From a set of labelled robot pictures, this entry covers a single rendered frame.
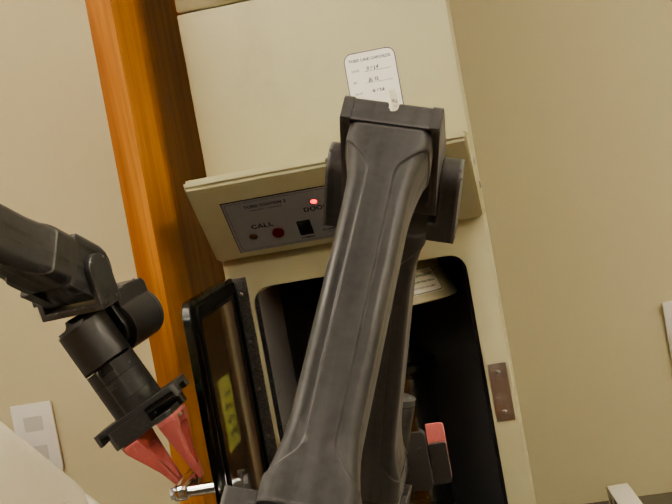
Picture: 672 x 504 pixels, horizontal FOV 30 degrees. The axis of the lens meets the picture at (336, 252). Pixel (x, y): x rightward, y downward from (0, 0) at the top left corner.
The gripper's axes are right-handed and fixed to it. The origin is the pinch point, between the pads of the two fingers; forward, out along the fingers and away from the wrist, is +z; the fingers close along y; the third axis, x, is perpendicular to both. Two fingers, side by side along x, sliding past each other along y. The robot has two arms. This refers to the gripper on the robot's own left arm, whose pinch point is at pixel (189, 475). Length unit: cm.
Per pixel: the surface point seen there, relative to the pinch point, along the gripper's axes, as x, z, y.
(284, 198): -12.5, -18.4, -23.8
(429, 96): -20, -18, -44
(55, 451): -67, -9, 36
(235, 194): -11.7, -21.9, -19.7
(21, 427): -68, -15, 38
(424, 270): -25.4, -1.7, -31.5
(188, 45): -22, -40, -24
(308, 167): -9.8, -19.5, -28.3
